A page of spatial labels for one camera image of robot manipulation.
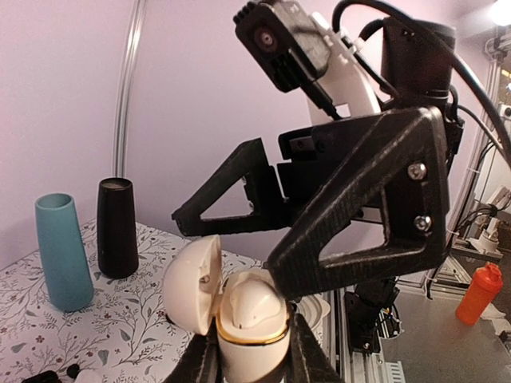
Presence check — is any cream earbud charging case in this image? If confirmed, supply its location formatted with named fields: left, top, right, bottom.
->
left=162, top=235, right=291, bottom=382

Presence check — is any white oval earbud case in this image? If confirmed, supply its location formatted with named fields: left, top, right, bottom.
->
left=74, top=369, right=102, bottom=383

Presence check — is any black vase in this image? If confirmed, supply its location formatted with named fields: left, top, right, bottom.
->
left=97, top=177, right=139, bottom=279

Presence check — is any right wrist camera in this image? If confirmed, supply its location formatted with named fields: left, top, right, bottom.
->
left=233, top=1, right=331, bottom=93

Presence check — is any floral patterned table mat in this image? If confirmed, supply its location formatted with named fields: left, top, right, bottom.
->
left=1, top=222, right=192, bottom=382

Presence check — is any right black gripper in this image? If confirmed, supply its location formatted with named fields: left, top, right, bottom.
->
left=172, top=106, right=465, bottom=298

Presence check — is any black open earbud case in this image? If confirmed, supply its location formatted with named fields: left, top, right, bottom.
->
left=22, top=370, right=61, bottom=383

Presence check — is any cream earbud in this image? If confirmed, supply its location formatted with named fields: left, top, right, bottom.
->
left=229, top=275, right=283, bottom=330

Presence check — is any orange bottle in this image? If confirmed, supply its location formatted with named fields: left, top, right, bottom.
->
left=456, top=262, right=504, bottom=326

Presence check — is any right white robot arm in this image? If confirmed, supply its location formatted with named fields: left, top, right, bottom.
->
left=172, top=17, right=454, bottom=299

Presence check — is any teal vase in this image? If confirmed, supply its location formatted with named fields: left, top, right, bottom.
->
left=35, top=193, right=94, bottom=312

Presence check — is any black earbud on mat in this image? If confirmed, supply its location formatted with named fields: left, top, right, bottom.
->
left=66, top=364, right=81, bottom=379

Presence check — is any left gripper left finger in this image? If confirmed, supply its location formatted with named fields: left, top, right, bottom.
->
left=165, top=333, right=220, bottom=383

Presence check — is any right aluminium frame post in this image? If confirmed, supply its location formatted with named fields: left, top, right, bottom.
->
left=112, top=0, right=148, bottom=177

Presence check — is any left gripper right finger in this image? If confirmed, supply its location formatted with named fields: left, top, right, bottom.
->
left=285, top=313, right=343, bottom=382

